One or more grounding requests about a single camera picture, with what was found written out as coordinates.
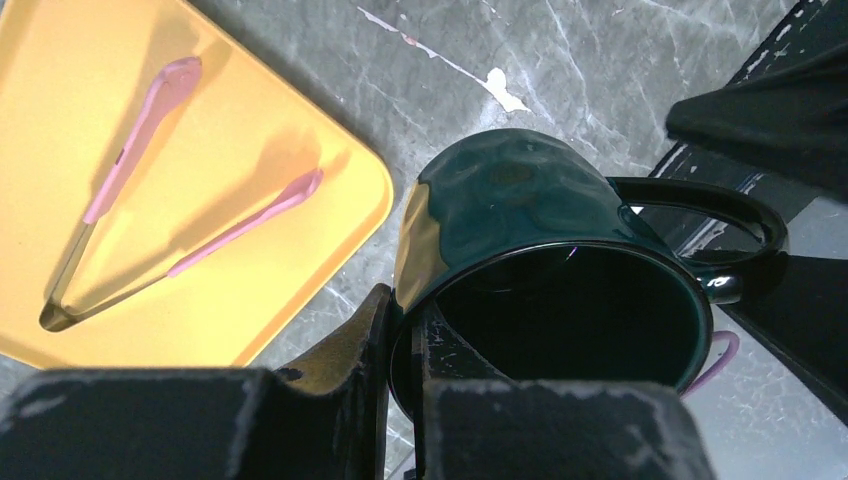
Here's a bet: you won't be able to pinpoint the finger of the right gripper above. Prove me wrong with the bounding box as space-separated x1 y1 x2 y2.
665 44 847 199

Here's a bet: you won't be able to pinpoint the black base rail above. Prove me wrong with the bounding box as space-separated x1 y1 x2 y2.
645 1 847 427

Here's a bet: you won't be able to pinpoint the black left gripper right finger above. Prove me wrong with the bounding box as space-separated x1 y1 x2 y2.
413 304 715 479

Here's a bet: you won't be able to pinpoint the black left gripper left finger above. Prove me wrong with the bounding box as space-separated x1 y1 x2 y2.
1 284 391 479

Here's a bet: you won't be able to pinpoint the dark green mug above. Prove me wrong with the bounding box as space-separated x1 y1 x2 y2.
389 128 788 414

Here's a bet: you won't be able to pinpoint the yellow serving tray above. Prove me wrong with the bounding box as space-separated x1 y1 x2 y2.
1 1 393 368

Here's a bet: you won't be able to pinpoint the pink handled tongs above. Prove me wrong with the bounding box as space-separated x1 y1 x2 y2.
39 57 325 333

